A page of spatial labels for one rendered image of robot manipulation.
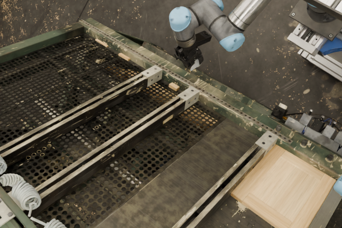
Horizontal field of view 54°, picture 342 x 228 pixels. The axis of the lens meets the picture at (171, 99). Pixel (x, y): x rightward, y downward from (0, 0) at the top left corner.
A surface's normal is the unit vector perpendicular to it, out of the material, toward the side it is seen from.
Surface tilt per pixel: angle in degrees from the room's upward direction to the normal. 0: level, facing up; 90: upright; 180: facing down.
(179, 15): 28
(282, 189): 58
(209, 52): 0
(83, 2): 0
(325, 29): 0
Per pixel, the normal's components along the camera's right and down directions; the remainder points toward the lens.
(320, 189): 0.10, -0.77
